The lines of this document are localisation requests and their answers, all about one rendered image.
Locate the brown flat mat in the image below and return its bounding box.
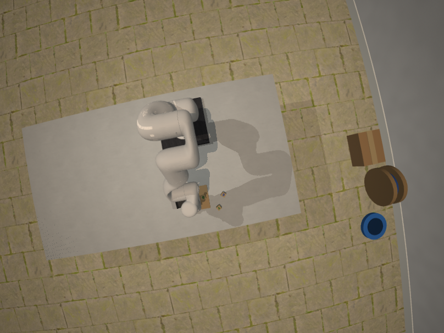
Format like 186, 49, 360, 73
199, 185, 210, 209

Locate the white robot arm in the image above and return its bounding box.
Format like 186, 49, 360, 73
137, 98, 200, 217

